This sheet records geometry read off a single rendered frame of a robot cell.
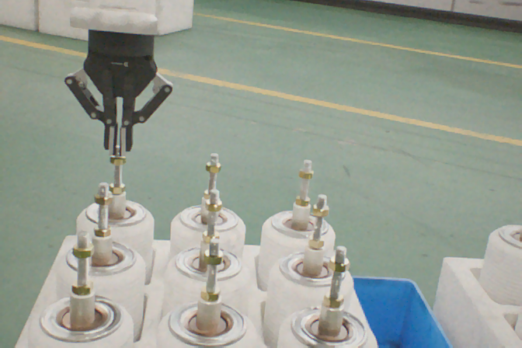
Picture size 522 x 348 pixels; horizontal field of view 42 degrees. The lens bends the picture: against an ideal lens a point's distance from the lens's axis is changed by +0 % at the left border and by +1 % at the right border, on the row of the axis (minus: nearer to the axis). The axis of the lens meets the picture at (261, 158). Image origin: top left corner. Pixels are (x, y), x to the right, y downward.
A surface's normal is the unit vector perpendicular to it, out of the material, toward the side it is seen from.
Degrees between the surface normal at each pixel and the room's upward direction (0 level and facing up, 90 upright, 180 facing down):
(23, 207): 0
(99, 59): 90
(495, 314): 0
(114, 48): 90
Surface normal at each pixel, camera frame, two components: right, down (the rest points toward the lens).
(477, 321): -0.99, -0.07
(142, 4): 0.67, 0.27
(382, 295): 0.08, 0.31
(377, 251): 0.10, -0.94
